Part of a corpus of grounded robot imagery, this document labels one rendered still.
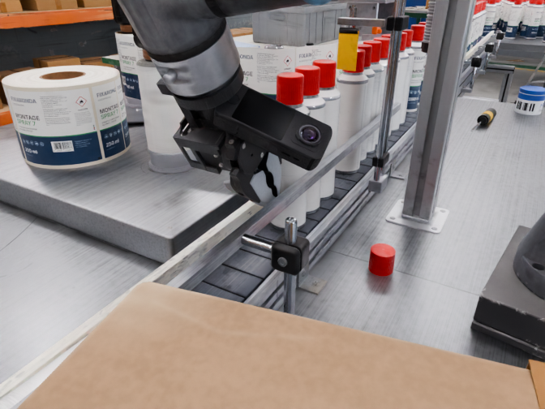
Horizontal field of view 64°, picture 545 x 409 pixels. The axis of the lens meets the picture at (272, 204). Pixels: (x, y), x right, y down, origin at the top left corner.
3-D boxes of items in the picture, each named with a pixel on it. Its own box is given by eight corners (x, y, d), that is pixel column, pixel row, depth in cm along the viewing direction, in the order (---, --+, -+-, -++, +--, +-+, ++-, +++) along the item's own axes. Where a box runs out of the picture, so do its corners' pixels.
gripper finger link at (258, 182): (242, 195, 60) (219, 151, 53) (281, 205, 57) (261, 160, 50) (232, 213, 59) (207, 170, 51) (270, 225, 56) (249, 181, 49)
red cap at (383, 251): (397, 268, 61) (401, 248, 59) (385, 279, 59) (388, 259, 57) (375, 258, 63) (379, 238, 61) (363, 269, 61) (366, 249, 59)
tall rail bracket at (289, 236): (251, 321, 51) (246, 196, 44) (306, 345, 48) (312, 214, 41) (235, 339, 49) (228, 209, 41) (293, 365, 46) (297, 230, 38)
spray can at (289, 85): (281, 209, 65) (283, 68, 56) (312, 219, 63) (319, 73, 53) (262, 225, 61) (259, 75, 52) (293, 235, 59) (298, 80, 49)
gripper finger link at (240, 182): (259, 179, 54) (238, 131, 48) (272, 182, 54) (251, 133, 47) (242, 209, 52) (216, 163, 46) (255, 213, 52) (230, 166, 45)
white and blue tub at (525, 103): (508, 109, 131) (514, 86, 128) (529, 108, 133) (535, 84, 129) (525, 116, 125) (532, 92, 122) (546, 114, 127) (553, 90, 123)
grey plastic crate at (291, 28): (299, 33, 323) (300, 0, 313) (349, 36, 303) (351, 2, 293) (251, 42, 279) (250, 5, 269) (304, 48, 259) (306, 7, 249)
